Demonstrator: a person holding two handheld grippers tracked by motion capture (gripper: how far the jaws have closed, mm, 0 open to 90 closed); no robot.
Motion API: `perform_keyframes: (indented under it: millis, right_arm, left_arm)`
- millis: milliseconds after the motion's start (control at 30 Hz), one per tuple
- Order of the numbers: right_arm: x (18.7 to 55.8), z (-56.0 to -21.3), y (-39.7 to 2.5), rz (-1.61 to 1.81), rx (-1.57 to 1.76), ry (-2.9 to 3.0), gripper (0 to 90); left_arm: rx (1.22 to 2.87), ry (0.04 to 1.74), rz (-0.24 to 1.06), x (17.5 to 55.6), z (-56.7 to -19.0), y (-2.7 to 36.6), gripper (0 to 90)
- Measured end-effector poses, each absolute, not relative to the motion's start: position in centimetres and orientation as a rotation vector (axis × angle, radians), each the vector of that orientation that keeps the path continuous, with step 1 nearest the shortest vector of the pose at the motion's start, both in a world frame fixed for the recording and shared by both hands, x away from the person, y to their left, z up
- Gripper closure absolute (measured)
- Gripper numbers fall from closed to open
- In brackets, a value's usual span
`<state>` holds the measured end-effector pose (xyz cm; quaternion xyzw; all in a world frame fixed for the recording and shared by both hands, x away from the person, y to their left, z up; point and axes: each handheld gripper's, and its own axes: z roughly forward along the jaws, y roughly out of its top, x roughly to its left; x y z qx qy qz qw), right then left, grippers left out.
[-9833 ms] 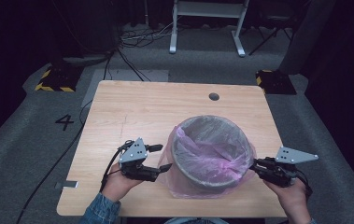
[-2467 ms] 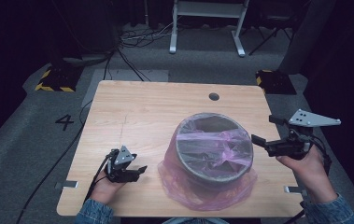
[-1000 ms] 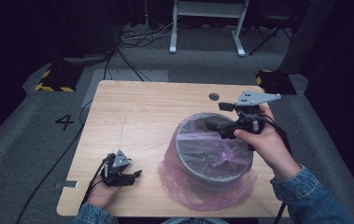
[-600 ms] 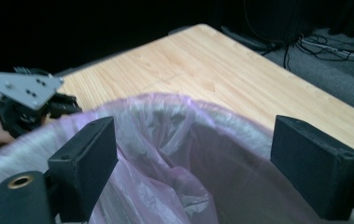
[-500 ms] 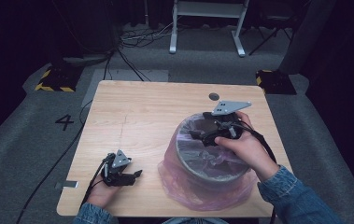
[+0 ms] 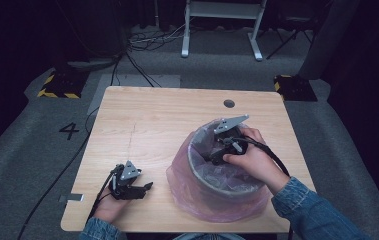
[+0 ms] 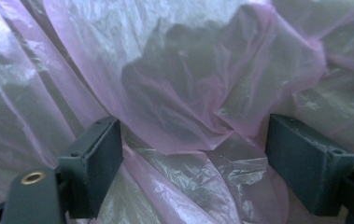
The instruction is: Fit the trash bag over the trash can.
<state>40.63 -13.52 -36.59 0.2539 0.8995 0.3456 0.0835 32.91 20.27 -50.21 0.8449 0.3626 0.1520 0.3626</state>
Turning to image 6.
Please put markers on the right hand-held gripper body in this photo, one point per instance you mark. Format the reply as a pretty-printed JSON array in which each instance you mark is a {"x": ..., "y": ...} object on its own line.
[{"x": 230, "y": 123}]

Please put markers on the person's lap in jeans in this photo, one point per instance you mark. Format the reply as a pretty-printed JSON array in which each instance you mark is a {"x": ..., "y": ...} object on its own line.
[{"x": 207, "y": 237}]

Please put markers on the grey slanted column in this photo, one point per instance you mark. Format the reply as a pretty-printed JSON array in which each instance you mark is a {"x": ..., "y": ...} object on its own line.
[{"x": 327, "y": 40}]

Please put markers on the black tripod legs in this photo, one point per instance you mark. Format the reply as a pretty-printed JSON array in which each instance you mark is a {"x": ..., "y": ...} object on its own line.
[{"x": 288, "y": 40}]

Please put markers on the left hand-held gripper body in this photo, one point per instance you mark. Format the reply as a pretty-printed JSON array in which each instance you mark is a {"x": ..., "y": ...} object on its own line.
[{"x": 125, "y": 180}]

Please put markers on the white metal stand frame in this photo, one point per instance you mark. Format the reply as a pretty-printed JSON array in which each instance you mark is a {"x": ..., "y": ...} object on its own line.
[{"x": 256, "y": 46}]

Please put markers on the pink plastic bag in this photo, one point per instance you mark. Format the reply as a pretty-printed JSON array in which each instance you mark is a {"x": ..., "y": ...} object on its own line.
[{"x": 190, "y": 196}]

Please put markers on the grey tape strip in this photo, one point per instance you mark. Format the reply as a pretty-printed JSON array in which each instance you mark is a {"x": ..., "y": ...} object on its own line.
[{"x": 72, "y": 198}]

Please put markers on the yellow black striped stand base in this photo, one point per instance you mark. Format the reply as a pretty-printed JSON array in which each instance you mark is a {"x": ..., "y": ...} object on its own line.
[
  {"x": 62, "y": 85},
  {"x": 295, "y": 88}
]

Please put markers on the person's right hand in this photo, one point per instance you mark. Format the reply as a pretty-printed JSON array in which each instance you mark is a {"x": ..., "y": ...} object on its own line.
[{"x": 258, "y": 163}]

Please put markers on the person's left hand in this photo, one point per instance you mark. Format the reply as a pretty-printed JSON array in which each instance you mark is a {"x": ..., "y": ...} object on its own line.
[{"x": 108, "y": 208}]

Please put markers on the green plastic bin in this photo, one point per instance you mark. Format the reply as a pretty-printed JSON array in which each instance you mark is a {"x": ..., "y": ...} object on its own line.
[{"x": 203, "y": 185}]

